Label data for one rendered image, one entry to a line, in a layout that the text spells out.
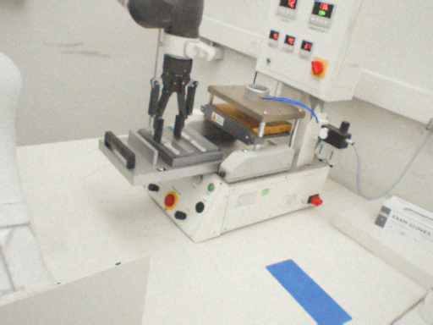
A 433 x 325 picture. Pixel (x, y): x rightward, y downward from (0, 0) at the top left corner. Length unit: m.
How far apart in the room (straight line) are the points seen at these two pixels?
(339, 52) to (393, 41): 0.41
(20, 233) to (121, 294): 0.18
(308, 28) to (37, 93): 1.65
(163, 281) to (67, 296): 0.46
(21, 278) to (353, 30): 1.00
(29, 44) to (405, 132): 1.87
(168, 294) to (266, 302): 0.24
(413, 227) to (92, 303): 1.02
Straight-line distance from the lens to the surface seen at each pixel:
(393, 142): 1.59
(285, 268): 1.14
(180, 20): 0.99
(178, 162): 1.03
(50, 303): 0.58
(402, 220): 1.38
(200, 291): 1.00
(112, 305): 0.64
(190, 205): 1.16
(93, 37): 2.50
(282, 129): 1.24
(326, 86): 1.23
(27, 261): 0.68
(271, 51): 1.39
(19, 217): 0.69
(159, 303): 0.96
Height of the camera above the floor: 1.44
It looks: 25 degrees down
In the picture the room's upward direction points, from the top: 11 degrees clockwise
